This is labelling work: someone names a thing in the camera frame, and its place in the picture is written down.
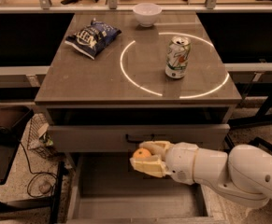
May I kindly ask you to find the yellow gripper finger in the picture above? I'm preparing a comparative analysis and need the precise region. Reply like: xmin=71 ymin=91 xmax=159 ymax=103
xmin=130 ymin=155 xmax=170 ymax=178
xmin=139 ymin=141 xmax=173 ymax=161

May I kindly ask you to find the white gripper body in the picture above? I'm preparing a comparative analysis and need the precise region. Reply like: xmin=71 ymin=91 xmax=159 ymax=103
xmin=165 ymin=143 xmax=199 ymax=185

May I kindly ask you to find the orange fruit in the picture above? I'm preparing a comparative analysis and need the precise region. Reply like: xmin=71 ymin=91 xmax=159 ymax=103
xmin=133 ymin=147 xmax=151 ymax=159

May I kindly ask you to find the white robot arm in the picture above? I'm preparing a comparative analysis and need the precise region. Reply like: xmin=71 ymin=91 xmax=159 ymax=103
xmin=130 ymin=141 xmax=272 ymax=208

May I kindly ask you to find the open middle drawer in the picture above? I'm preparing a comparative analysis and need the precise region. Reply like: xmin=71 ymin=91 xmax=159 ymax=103
xmin=65 ymin=152 xmax=229 ymax=224

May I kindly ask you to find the grey drawer cabinet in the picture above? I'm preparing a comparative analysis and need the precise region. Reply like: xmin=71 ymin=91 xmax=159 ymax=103
xmin=34 ymin=10 xmax=242 ymax=224

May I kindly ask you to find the green white soda can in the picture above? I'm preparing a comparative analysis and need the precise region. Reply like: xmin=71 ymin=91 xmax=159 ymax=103
xmin=165 ymin=35 xmax=191 ymax=79

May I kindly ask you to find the black office chair base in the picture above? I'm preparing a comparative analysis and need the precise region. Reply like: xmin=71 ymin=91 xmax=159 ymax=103
xmin=228 ymin=91 xmax=272 ymax=152

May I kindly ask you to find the blue chip bag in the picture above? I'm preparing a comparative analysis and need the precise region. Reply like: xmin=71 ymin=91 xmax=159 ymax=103
xmin=65 ymin=20 xmax=122 ymax=60

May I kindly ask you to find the white bowl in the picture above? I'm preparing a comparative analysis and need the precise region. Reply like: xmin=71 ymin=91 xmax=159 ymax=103
xmin=133 ymin=3 xmax=162 ymax=27

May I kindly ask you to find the black chair left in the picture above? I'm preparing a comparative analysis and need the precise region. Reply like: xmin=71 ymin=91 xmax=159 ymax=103
xmin=0 ymin=105 xmax=66 ymax=224

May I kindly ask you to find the top drawer with handle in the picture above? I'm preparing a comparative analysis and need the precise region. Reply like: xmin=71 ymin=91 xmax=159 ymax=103
xmin=49 ymin=124 xmax=229 ymax=153

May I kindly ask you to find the wire mesh basket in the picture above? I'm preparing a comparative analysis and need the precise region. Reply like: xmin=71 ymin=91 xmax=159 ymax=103
xmin=27 ymin=113 xmax=57 ymax=159

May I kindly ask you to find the black floor cable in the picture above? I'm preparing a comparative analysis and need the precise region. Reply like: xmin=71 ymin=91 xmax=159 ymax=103
xmin=18 ymin=140 xmax=59 ymax=199

